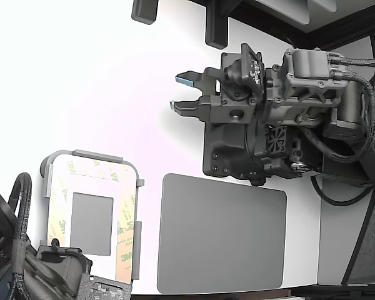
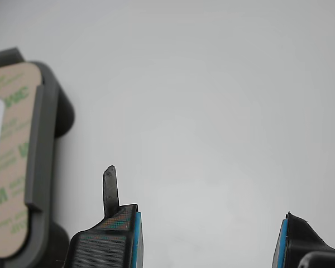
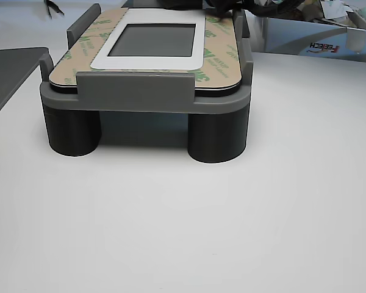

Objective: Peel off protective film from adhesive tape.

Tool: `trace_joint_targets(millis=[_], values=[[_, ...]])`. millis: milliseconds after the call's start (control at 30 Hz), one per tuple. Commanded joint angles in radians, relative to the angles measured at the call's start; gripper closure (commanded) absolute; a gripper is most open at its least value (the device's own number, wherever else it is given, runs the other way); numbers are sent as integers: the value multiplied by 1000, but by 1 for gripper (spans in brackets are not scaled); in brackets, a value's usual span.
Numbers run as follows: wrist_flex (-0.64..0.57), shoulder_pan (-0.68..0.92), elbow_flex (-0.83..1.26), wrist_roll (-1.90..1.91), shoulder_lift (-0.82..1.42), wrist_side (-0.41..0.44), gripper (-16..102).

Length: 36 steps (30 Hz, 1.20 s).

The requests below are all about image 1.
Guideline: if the white panel with grey window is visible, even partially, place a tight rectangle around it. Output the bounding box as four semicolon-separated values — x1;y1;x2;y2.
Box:
48;154;137;281

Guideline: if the black frame structure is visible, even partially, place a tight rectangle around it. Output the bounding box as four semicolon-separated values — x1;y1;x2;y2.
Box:
187;0;375;51

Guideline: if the grey fixture stand with legs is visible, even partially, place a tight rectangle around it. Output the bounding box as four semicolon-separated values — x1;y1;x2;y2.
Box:
39;149;144;282

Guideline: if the black post foot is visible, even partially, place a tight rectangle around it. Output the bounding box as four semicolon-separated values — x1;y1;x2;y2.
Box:
204;0;229;49

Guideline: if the black slanted rod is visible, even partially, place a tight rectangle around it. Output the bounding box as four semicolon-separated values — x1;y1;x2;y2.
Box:
342;184;375;285

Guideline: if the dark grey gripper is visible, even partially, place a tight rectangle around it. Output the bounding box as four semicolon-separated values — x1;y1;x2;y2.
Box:
169;66;267;125

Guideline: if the thin black cable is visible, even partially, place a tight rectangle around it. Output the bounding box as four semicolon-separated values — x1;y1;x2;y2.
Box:
311;174;375;207

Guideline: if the black braided cable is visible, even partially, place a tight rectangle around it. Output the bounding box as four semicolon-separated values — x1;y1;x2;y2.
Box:
299;51;375;165
7;171;34;260

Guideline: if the brown 3M protective film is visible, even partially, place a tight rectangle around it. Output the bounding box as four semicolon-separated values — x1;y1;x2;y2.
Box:
48;157;137;281

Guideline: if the wrist camera with circuit board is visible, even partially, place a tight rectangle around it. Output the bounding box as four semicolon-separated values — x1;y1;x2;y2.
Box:
36;239;133;300
221;42;267;106

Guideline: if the dark grey plastic block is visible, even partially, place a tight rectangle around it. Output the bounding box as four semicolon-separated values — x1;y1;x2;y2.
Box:
131;0;159;24

